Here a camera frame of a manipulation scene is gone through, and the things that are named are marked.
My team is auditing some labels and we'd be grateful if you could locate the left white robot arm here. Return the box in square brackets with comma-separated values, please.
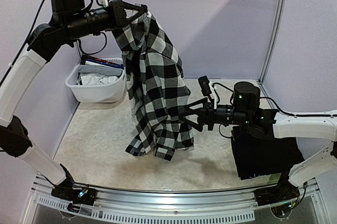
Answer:
[1, 0, 147, 200]

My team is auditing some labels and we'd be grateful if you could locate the dark striped cloth in basket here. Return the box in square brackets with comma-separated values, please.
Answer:
[80, 55, 124, 69]

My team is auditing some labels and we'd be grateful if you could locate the folded black garment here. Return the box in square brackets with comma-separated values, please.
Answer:
[231, 126, 304, 180]

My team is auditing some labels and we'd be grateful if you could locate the grey cloth in basket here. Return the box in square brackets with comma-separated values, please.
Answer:
[78, 65, 123, 77]

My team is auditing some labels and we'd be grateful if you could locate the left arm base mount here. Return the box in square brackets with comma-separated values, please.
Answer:
[51, 180, 97, 206]

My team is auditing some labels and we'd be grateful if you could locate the aluminium front rail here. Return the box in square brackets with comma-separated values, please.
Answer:
[23, 175, 331, 223]

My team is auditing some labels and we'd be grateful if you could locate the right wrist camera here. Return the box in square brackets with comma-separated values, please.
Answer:
[198, 76, 220, 109]

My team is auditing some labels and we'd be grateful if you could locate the white laundry basket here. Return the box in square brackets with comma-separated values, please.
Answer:
[65, 58, 126, 103]

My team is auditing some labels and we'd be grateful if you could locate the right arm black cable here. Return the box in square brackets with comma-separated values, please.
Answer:
[214, 82, 337, 138]

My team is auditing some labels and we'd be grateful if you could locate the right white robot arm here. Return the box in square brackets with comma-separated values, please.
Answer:
[179, 76, 336, 201]

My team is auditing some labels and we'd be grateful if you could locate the black white plaid shirt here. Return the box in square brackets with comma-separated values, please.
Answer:
[113, 11, 194, 161]

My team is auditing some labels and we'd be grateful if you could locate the right aluminium corner post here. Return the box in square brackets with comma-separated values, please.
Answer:
[258, 0, 285, 85]

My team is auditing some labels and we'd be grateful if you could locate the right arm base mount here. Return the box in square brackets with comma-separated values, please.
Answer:
[253, 181, 308, 209]

